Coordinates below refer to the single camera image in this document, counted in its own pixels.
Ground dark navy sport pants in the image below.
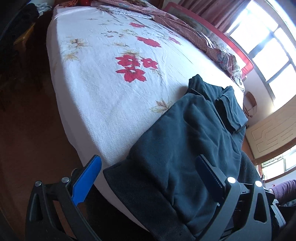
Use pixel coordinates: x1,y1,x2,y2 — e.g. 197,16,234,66
103,75,247,240

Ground wooden chair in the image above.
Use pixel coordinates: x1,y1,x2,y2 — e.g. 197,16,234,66
14,23,35,47

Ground window with dark frame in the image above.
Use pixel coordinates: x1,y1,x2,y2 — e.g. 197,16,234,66
226,1,295,106

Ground red checked quilt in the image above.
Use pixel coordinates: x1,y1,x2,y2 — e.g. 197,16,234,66
91,1,245,91

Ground red round object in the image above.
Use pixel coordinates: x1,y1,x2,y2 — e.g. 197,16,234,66
78,0,91,6

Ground white floral bed sheet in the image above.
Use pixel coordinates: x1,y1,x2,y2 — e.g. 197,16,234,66
46,4,246,232

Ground red bed guard rail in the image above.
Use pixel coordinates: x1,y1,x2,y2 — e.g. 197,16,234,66
162,1,253,81

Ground person's grey trouser legs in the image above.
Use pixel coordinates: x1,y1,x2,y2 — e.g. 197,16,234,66
237,151,261,184

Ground pink purple curtain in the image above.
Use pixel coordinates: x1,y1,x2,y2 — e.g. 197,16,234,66
179,0,251,33

